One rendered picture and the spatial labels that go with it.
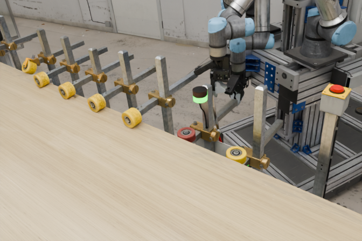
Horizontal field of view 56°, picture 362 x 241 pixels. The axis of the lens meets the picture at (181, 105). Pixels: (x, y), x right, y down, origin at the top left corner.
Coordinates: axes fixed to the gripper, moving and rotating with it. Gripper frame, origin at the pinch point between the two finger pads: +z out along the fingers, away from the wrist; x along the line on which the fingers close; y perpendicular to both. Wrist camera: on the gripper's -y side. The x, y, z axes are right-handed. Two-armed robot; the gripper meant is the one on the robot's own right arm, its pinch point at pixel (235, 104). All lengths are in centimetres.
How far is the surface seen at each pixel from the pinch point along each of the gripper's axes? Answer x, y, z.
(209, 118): -5.7, -31.5, -12.6
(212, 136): -7.5, -32.8, -4.1
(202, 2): 175, 216, 27
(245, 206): -41, -63, -9
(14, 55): 169, -31, -5
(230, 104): -0.6, -6.4, -3.8
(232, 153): -23.9, -42.3, -8.9
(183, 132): 1.2, -42.1, -8.8
